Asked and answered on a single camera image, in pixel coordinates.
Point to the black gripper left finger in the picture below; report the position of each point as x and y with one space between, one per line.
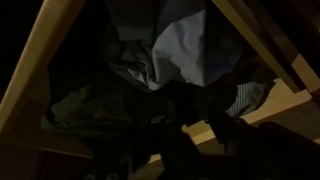
180 156

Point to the blue striped cloth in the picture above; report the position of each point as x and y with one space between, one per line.
248 98

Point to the grey piece of clothing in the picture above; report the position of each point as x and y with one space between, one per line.
181 50

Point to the dark grey folded garment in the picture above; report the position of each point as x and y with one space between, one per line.
130 56

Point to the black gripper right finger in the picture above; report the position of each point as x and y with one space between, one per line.
266 153

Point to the green piece of clothing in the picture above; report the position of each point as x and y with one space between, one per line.
83 110

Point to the wooden drawer with green clothing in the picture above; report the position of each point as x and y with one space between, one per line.
43 50

